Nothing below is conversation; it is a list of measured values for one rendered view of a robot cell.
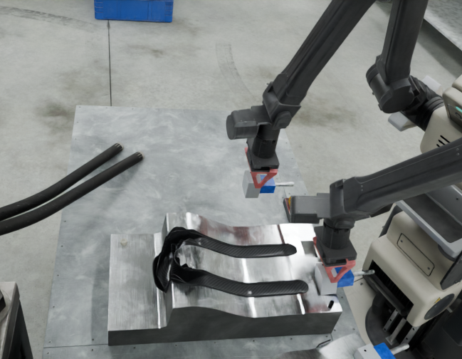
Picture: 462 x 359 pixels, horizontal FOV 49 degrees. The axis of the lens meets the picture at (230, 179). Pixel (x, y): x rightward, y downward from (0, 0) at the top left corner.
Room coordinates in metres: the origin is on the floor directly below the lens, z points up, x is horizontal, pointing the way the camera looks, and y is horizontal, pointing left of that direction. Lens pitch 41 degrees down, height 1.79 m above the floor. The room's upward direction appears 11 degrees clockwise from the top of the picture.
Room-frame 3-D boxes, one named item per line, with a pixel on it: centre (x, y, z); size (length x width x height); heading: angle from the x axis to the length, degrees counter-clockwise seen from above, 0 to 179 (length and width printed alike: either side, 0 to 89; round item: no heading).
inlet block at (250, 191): (0.99, -0.10, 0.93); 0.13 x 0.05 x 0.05; 106
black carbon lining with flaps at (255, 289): (0.72, -0.04, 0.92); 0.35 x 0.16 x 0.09; 106
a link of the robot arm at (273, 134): (0.98, -0.06, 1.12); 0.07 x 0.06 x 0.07; 115
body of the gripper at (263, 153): (0.98, -0.06, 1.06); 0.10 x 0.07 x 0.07; 16
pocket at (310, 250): (0.84, -0.23, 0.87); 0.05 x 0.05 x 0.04; 16
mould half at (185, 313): (0.73, -0.02, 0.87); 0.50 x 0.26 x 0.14; 106
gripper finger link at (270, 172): (0.97, -0.07, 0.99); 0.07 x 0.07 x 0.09; 16
